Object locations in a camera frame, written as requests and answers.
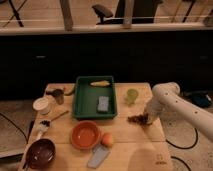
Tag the yellow corn cob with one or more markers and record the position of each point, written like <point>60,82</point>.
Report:
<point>103,83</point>

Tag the green plastic tray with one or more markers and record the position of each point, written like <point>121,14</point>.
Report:
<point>86,98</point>

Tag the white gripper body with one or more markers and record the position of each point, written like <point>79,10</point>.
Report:
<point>152,114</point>

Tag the black office chair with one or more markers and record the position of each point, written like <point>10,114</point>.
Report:
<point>143,12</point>

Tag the white cup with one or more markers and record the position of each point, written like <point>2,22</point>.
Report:
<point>42,105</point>

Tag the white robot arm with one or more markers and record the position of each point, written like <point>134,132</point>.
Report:
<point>167,95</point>

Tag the grey metal cup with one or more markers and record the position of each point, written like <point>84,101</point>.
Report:
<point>58,95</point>

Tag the blue-grey sponge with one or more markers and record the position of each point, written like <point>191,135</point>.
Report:
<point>103,104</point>

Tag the dark purple bowl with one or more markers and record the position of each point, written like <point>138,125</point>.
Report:
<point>40,154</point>

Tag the orange fruit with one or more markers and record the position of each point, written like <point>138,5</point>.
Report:
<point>107,140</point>

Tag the wooden spoon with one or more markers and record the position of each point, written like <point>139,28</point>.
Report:
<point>58,116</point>

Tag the white spoon with dark food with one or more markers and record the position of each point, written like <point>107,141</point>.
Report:
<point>42,127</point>

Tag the green plastic cup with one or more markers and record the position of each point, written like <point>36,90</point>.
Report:
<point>131,96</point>

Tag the red-orange bowl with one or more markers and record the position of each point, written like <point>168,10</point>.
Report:
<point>85,135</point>

